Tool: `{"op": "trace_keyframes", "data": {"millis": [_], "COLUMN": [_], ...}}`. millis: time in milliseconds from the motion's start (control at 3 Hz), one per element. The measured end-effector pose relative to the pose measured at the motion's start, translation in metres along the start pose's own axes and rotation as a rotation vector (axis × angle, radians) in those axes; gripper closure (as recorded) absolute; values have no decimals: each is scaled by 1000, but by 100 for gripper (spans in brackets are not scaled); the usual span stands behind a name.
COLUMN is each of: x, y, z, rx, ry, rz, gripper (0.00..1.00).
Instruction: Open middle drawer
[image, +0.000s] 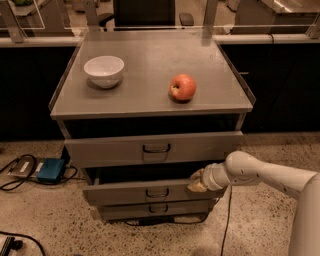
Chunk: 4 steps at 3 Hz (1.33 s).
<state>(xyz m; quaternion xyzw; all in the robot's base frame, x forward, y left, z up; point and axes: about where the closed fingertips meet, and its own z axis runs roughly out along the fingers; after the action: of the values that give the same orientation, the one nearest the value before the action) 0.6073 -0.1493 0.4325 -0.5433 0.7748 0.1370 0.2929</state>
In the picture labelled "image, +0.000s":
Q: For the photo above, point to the blue electronics box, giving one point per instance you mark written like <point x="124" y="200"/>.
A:
<point x="51" y="170"/>

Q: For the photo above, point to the white ceramic bowl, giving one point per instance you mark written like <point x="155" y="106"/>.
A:
<point x="104" y="71"/>

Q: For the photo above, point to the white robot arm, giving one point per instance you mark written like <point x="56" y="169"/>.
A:
<point x="240" y="169"/>

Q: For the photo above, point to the grey top drawer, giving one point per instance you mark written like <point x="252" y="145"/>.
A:
<point x="152" y="149"/>

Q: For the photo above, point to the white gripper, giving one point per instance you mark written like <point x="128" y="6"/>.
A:
<point x="208" y="177"/>

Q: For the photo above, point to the grey bottom drawer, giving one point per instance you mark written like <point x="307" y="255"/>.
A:
<point x="127" y="212"/>

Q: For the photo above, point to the grey metal drawer cabinet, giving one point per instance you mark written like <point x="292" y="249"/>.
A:
<point x="140" y="104"/>

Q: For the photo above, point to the black power strip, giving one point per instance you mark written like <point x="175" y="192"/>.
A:
<point x="10" y="244"/>

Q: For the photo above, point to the grey drawer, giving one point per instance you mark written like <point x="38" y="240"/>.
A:
<point x="152" y="149"/>
<point x="127" y="193"/>
<point x="127" y="212"/>

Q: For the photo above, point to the flat grey device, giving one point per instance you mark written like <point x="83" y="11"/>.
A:
<point x="26" y="167"/>

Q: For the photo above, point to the red apple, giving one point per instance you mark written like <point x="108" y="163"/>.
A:
<point x="182" y="87"/>

